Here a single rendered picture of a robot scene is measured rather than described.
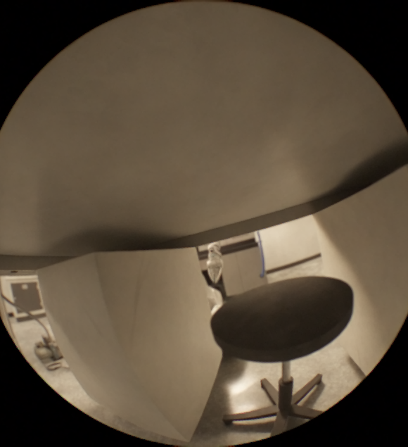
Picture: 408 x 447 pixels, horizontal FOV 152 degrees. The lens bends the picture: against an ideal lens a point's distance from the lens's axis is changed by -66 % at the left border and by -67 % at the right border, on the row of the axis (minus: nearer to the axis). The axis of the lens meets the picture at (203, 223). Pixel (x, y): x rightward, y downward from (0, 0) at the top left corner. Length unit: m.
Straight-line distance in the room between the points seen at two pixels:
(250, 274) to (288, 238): 1.55
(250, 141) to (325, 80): 0.10
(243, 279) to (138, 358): 1.83
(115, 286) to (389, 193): 0.58
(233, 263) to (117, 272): 1.80
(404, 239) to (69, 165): 0.54
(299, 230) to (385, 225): 3.04
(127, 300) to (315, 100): 0.39
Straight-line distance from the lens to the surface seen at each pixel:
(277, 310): 0.34
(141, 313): 0.35
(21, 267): 0.79
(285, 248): 3.32
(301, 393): 0.81
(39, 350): 1.78
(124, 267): 0.32
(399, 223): 0.42
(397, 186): 0.40
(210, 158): 0.17
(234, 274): 2.04
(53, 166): 0.17
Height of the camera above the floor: 0.78
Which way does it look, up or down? 11 degrees up
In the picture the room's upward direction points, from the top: 13 degrees counter-clockwise
